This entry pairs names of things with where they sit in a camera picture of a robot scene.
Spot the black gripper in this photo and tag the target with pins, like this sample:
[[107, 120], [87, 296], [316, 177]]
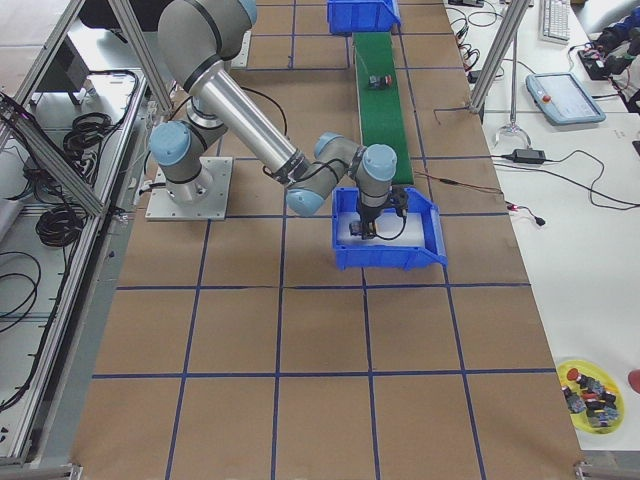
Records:
[[369, 215]]

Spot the red push button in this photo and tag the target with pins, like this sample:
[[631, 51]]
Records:
[[380, 82]]

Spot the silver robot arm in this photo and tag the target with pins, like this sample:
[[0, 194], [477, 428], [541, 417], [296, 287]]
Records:
[[196, 39]]

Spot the yellow bowl of buttons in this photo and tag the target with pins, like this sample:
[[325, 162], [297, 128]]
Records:
[[592, 397]]

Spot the white foam pad right bin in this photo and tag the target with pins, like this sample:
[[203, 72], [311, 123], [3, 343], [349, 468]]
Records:
[[390, 231]]

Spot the blue right plastic bin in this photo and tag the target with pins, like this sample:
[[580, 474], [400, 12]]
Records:
[[407, 258]]

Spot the blue plastic bin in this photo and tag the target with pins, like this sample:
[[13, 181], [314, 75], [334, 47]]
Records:
[[356, 16], [407, 258]]

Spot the green conveyor belt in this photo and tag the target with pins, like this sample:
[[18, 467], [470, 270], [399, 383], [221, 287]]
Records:
[[380, 111]]

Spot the black power adapter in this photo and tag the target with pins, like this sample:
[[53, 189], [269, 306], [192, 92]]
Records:
[[529, 156]]

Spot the blue left plastic bin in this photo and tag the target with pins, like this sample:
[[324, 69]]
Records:
[[356, 16]]

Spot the teach pendant tablet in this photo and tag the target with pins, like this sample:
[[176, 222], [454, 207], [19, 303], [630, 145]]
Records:
[[563, 100]]

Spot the white keyboard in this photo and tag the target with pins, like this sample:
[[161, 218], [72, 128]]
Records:
[[554, 21]]

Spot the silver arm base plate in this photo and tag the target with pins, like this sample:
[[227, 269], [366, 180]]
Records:
[[204, 198]]

